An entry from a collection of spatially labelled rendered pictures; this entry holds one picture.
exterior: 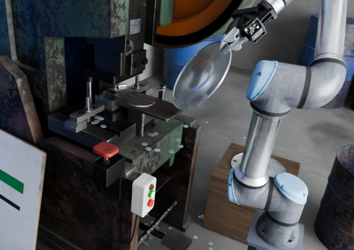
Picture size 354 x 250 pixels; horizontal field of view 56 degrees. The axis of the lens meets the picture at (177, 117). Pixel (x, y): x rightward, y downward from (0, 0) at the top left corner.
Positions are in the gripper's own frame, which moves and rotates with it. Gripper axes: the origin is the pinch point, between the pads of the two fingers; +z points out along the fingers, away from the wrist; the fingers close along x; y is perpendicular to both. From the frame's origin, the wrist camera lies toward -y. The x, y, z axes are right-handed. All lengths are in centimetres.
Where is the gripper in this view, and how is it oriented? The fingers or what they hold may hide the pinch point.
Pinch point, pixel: (222, 47)
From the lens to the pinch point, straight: 123.4
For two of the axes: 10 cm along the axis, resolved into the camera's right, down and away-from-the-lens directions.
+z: -7.3, 6.8, 0.5
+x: 5.8, 5.8, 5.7
